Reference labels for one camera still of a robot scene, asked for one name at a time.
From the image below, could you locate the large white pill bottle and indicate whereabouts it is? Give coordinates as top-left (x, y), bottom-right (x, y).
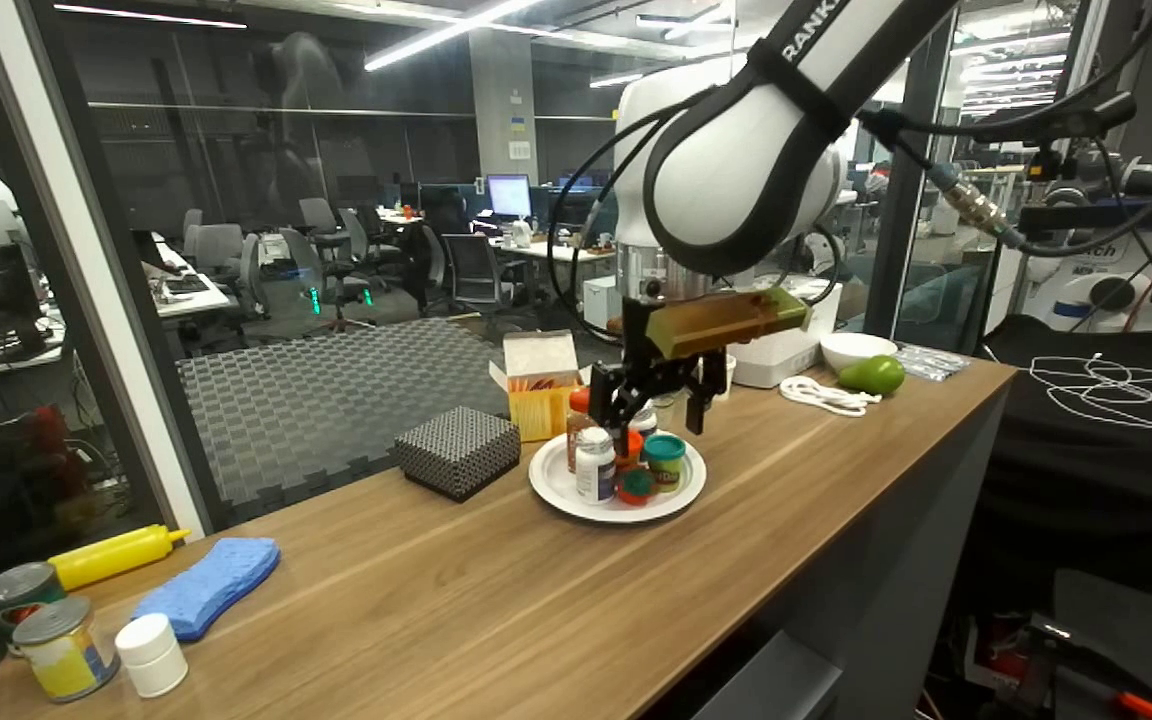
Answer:
top-left (573, 426), bottom-right (619, 503)

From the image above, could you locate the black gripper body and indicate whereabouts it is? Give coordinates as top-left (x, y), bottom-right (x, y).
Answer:
top-left (589, 297), bottom-right (736, 421)

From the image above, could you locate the white round plate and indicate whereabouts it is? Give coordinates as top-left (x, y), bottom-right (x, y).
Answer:
top-left (526, 426), bottom-right (714, 528)

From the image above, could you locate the small white cable coil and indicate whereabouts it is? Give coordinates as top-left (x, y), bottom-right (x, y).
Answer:
top-left (776, 373), bottom-right (884, 426)

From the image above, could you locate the teal lid dough tub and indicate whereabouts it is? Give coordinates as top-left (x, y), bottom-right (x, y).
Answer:
top-left (639, 432), bottom-right (692, 488)

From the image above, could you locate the lit computer monitor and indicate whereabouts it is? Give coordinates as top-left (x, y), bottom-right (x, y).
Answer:
top-left (483, 173), bottom-right (535, 224)

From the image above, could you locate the white box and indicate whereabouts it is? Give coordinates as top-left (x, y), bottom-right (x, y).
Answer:
top-left (581, 272), bottom-right (630, 339)

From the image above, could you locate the yellow mustard bottle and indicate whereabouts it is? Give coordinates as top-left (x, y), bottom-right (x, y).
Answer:
top-left (46, 520), bottom-right (193, 598)

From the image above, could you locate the black camera on mount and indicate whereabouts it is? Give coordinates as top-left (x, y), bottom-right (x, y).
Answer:
top-left (987, 87), bottom-right (1152, 248)

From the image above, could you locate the blue sponge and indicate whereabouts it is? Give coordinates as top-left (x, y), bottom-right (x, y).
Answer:
top-left (132, 538), bottom-right (286, 650)

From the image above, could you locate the thin black looped cable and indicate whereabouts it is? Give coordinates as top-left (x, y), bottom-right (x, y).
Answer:
top-left (544, 99), bottom-right (688, 373)

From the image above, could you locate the brown wrist camera box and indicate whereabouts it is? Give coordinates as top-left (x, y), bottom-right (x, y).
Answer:
top-left (646, 286), bottom-right (813, 363)

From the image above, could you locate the white lidded bin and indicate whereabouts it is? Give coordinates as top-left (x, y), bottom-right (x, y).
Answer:
top-left (726, 277), bottom-right (849, 397)

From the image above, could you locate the grey office chair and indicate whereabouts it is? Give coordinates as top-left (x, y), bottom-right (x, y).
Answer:
top-left (692, 629), bottom-right (849, 720)

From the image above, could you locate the robot cable metal connector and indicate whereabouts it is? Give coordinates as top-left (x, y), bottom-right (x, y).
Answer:
top-left (862, 107), bottom-right (1054, 261)

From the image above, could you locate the small white tub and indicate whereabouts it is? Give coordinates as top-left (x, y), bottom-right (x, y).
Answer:
top-left (114, 611), bottom-right (193, 704)

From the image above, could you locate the red handled tool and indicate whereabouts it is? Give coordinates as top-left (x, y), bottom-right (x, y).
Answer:
top-left (987, 616), bottom-right (1152, 720)

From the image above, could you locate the grey foam block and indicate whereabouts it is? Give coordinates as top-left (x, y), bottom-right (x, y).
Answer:
top-left (393, 403), bottom-right (526, 503)

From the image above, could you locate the yellow open cardboard box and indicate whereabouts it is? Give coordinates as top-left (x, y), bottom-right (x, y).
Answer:
top-left (483, 332), bottom-right (596, 449)

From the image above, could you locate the white cable pile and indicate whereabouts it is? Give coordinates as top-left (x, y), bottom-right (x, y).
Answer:
top-left (1026, 348), bottom-right (1152, 439)

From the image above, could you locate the tin can yellow label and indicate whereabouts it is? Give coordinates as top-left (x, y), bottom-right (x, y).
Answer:
top-left (8, 598), bottom-right (122, 710)

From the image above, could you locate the black cloth cover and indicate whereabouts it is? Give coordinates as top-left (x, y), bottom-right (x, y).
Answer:
top-left (972, 311), bottom-right (1152, 609)

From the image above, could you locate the white bowl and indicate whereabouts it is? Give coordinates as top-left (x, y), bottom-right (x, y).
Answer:
top-left (816, 327), bottom-right (900, 380)

